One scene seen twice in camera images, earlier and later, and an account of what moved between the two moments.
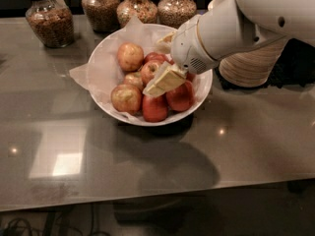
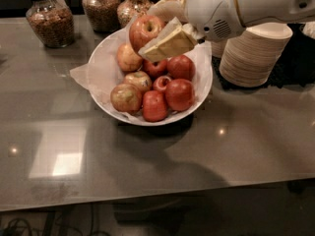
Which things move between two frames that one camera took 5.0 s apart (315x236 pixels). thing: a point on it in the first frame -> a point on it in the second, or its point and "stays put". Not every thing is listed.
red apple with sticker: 149,71 -> 143,29
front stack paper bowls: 252,66 stays put
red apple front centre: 155,108 stays put
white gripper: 186,47 -> 213,10
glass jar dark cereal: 100,8 stays put
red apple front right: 181,97 stays put
